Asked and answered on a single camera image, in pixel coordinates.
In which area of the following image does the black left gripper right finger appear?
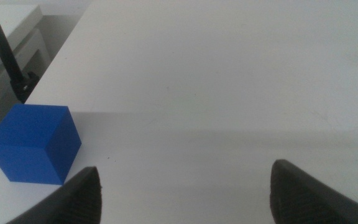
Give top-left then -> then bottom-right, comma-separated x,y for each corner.
269,159 -> 358,224

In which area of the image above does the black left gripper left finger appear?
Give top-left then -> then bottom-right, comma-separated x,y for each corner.
6,166 -> 103,224

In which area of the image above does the blue cube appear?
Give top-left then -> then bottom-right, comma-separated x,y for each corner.
0,103 -> 82,186

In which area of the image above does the black stand pole with clamp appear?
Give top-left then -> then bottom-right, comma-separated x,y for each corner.
0,0 -> 40,104

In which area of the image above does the white side table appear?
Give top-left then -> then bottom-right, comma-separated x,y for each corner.
0,3 -> 52,131

